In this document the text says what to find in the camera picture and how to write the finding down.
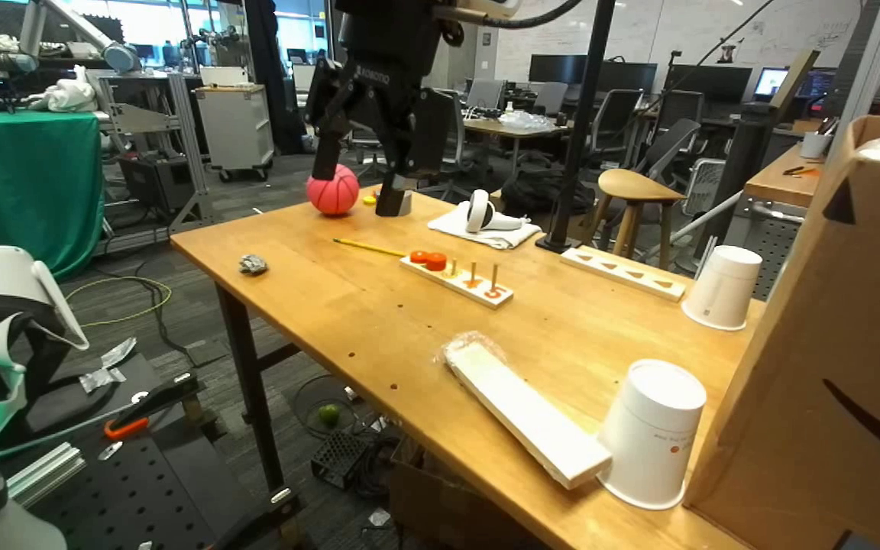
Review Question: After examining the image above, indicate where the orange round block stack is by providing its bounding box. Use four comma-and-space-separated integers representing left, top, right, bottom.
410, 250, 447, 272

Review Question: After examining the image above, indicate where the wooden peg board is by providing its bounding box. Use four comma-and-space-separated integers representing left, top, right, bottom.
401, 257, 514, 309

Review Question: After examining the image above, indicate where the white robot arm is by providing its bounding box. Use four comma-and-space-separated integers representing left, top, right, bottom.
306, 0, 520, 217

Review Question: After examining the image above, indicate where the white flat wooden board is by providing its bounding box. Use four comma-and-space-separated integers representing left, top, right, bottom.
444, 336, 610, 488

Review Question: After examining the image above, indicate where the long wooden puzzle board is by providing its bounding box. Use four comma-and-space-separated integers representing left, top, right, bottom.
562, 246, 687, 301

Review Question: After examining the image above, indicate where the wooden round stool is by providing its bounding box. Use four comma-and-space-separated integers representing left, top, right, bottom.
594, 169, 682, 268

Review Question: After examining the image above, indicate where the yellow pencil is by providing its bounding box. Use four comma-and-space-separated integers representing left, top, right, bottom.
334, 237, 405, 261

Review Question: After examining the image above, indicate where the white paper sheet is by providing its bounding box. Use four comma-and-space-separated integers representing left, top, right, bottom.
432, 201, 538, 250

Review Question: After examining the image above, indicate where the pink rubber ball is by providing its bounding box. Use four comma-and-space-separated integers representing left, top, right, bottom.
306, 165, 360, 217

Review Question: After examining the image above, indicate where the small grey metal object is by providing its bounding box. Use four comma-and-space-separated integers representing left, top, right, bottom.
239, 253, 268, 277

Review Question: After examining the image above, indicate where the white rolling cabinet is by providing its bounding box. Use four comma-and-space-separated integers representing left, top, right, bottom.
195, 86, 274, 179

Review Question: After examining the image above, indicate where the white paper cup near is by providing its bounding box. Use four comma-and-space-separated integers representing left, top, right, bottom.
599, 358, 705, 509

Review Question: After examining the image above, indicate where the white paper cup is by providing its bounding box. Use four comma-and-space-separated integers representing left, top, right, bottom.
599, 358, 705, 509
682, 246, 761, 329

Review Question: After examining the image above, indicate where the white paper cup far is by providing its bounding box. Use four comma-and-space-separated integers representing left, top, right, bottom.
682, 246, 761, 329

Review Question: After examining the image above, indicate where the large cardboard box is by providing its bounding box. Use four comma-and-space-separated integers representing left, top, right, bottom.
685, 117, 880, 550

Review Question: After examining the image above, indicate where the green cloth covered table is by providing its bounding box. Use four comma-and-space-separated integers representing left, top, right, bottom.
0, 109, 103, 277

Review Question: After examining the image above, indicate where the black camera stand pole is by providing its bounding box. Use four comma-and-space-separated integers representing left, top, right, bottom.
538, 0, 617, 253

